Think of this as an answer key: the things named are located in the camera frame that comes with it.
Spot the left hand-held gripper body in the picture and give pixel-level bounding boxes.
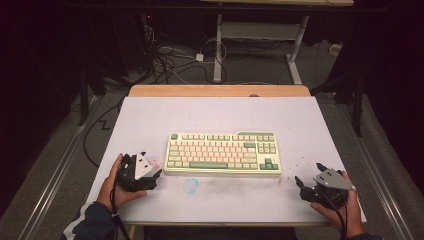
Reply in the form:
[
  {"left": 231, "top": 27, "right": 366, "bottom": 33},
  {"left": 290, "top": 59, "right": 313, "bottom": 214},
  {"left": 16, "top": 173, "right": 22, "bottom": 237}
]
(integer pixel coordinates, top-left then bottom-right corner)
[{"left": 116, "top": 151, "right": 158, "bottom": 193}]

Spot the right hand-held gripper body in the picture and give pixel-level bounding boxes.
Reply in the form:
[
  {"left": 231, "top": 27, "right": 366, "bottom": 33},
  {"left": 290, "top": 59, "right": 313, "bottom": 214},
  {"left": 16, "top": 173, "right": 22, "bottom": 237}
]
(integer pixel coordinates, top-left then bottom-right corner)
[{"left": 301, "top": 167, "right": 357, "bottom": 210}]

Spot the cream green pink keyboard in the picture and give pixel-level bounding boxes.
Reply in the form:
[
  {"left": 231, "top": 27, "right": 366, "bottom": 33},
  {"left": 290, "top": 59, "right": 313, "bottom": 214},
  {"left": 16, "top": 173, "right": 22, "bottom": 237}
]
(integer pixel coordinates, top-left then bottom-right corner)
[{"left": 163, "top": 130, "right": 283, "bottom": 177}]

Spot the person's right hand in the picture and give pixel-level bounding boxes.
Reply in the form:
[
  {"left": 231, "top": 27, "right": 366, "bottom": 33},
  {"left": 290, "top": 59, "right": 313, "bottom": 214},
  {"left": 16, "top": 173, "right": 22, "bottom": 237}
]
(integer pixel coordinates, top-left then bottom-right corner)
[{"left": 309, "top": 169, "right": 367, "bottom": 239}]

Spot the person's left hand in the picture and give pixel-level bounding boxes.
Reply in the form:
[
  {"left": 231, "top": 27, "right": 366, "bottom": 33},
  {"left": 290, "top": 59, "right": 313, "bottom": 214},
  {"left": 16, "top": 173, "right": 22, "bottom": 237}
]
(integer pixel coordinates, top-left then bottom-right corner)
[{"left": 96, "top": 153, "right": 148, "bottom": 213}]

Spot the black metal stand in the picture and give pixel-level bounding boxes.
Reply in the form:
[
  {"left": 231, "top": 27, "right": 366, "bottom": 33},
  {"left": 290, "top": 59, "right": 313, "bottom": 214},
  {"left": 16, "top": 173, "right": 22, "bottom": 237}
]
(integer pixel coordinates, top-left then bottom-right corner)
[{"left": 311, "top": 74, "right": 365, "bottom": 138}]

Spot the white table mat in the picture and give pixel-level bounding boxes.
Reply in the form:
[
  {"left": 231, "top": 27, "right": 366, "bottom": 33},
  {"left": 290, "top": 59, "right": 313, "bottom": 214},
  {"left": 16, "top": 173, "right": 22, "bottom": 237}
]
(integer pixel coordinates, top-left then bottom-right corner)
[{"left": 84, "top": 95, "right": 368, "bottom": 225}]

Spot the white-framed desk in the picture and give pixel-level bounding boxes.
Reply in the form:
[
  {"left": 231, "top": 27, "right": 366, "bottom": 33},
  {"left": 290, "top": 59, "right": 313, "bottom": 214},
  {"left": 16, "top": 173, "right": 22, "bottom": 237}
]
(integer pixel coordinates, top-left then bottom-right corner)
[{"left": 199, "top": 0, "right": 355, "bottom": 85}]

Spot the right hand-held gripper cable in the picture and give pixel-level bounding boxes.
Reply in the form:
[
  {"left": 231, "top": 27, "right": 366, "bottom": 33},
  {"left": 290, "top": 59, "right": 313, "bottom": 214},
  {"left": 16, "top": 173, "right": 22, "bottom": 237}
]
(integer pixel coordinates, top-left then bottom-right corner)
[{"left": 319, "top": 191, "right": 348, "bottom": 240}]

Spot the hand-held gripper cable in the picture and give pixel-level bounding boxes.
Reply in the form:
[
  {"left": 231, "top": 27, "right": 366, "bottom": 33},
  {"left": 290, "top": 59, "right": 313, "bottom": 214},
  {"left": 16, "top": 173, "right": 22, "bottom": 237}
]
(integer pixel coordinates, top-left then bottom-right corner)
[
  {"left": 319, "top": 191, "right": 348, "bottom": 240},
  {"left": 109, "top": 176, "right": 132, "bottom": 240}
]

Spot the metal floor rail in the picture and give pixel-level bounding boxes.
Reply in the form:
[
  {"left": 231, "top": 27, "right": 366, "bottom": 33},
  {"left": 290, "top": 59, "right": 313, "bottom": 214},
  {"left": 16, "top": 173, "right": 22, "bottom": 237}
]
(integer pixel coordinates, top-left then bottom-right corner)
[
  {"left": 334, "top": 104, "right": 415, "bottom": 240},
  {"left": 16, "top": 95, "right": 103, "bottom": 240}
]

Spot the left hand-held gripper cable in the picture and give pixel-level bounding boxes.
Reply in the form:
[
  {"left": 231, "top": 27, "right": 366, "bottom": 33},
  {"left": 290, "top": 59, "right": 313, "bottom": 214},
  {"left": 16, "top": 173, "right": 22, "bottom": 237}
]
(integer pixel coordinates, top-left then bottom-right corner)
[{"left": 109, "top": 176, "right": 132, "bottom": 240}]

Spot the long black floor cable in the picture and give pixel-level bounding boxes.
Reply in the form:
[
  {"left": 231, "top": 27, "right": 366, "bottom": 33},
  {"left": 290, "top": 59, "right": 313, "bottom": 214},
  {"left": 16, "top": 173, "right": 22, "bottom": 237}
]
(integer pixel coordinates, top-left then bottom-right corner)
[{"left": 82, "top": 96, "right": 126, "bottom": 168}]

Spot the tangle of floor cables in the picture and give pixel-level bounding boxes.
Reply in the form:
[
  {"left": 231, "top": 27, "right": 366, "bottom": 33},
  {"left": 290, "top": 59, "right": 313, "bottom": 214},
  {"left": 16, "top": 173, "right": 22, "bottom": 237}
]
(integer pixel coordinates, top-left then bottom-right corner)
[{"left": 141, "top": 24, "right": 231, "bottom": 86}]

